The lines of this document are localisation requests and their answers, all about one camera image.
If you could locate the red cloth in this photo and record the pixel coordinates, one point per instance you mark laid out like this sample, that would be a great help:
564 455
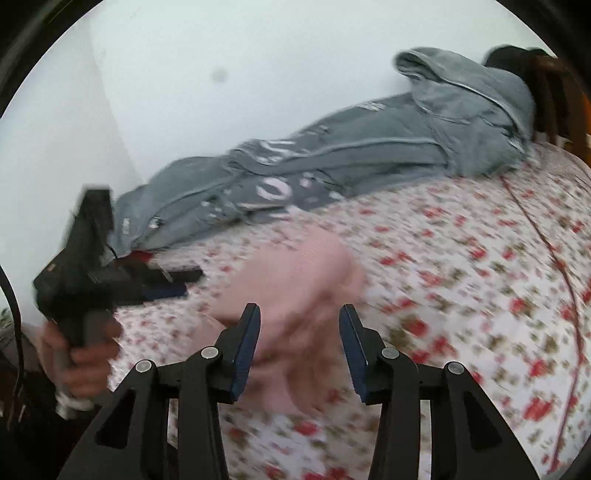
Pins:
138 255

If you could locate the person's left hand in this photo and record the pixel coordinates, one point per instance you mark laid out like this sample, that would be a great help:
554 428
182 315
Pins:
83 369

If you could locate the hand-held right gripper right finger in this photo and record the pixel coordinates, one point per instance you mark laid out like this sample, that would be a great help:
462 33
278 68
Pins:
355 350

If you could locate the black cloth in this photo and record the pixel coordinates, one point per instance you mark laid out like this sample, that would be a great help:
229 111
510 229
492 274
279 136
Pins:
512 60

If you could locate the grey floral blanket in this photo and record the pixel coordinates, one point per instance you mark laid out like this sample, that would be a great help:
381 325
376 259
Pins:
351 152

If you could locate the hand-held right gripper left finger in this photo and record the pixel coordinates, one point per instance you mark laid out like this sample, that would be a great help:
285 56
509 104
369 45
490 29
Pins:
244 350

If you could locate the pink knit sweater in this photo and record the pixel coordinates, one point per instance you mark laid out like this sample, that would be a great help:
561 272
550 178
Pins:
295 286

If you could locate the wooden headboard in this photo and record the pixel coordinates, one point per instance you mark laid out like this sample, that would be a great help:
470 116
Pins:
563 101

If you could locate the floral bed sheet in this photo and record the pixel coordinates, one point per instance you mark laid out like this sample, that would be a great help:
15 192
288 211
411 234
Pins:
461 300

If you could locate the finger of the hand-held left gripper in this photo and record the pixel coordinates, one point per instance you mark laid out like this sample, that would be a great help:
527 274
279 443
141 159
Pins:
178 274
161 290

